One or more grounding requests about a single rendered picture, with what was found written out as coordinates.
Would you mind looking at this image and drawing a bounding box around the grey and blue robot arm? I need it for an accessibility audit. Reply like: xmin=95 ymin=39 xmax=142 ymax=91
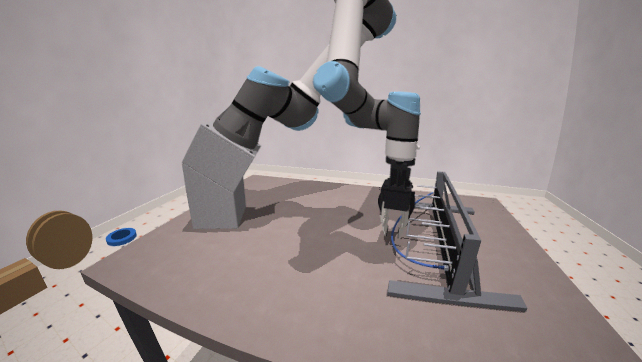
xmin=213 ymin=0 xmax=421 ymax=162

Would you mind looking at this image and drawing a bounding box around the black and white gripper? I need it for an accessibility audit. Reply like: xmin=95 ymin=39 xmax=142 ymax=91
xmin=378 ymin=156 xmax=415 ymax=238

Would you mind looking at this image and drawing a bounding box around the grey metal rack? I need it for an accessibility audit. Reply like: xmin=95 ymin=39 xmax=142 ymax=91
xmin=387 ymin=171 xmax=527 ymax=312

